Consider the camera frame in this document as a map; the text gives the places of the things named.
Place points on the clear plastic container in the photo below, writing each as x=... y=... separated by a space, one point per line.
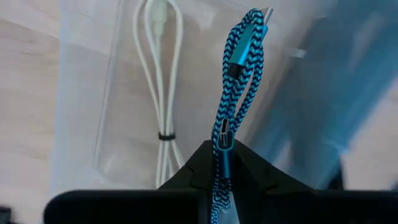
x=93 y=124

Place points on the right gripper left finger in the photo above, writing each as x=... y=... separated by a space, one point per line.
x=192 y=177

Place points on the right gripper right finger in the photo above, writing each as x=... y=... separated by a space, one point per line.
x=255 y=177

